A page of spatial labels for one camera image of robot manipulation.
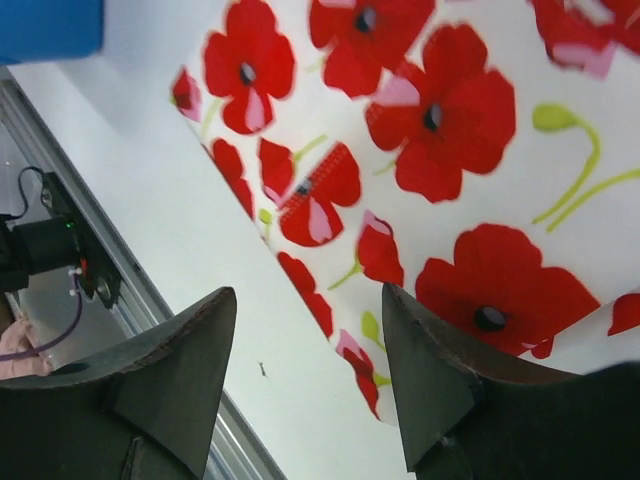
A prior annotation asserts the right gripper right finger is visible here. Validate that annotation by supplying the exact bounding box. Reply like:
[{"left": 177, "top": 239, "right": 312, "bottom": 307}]
[{"left": 382, "top": 284, "right": 639, "bottom": 479}]

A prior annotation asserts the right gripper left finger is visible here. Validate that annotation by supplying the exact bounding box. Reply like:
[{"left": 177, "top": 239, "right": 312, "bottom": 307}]
[{"left": 1, "top": 287, "right": 237, "bottom": 479}]

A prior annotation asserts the white red poppy skirt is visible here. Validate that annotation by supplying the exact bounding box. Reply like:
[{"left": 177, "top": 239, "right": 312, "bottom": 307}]
[{"left": 172, "top": 1, "right": 639, "bottom": 424}]

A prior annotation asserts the blue plastic bin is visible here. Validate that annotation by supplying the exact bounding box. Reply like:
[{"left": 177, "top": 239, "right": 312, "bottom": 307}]
[{"left": 1, "top": 0, "right": 104, "bottom": 66}]

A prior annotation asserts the aluminium frame rail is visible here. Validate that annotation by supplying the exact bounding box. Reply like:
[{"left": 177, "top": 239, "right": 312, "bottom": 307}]
[{"left": 1, "top": 80, "right": 282, "bottom": 479}]

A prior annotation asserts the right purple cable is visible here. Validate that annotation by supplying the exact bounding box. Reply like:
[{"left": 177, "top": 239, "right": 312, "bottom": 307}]
[{"left": 0, "top": 294, "right": 86, "bottom": 364}]

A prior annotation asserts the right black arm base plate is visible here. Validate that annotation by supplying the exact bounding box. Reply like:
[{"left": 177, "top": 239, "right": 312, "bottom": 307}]
[{"left": 42, "top": 172, "right": 122, "bottom": 309}]

